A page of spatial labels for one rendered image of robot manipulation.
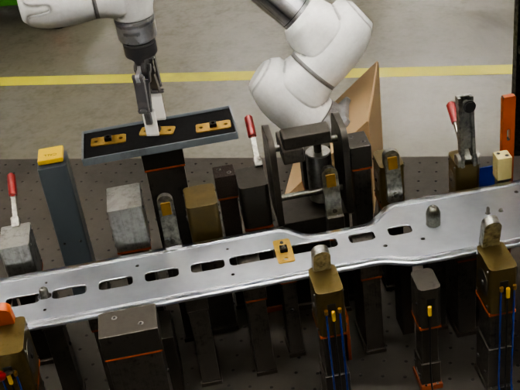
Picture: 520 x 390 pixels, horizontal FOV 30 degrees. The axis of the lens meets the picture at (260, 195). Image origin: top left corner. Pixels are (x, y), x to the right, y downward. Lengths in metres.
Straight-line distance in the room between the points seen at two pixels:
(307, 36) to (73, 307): 1.03
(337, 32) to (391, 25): 2.85
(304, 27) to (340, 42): 0.11
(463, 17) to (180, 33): 1.61
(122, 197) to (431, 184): 1.02
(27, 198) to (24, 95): 2.31
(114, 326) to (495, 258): 0.78
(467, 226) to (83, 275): 0.86
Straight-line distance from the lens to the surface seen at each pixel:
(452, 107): 2.35
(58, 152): 2.35
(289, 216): 2.31
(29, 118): 5.12
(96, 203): 2.99
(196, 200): 2.21
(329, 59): 2.68
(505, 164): 2.31
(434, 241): 2.15
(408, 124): 4.55
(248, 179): 2.26
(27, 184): 3.17
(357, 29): 2.69
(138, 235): 2.22
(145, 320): 1.99
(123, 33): 2.20
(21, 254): 2.25
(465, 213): 2.23
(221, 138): 2.28
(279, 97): 2.69
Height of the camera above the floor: 2.30
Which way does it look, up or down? 34 degrees down
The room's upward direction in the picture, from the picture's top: 8 degrees counter-clockwise
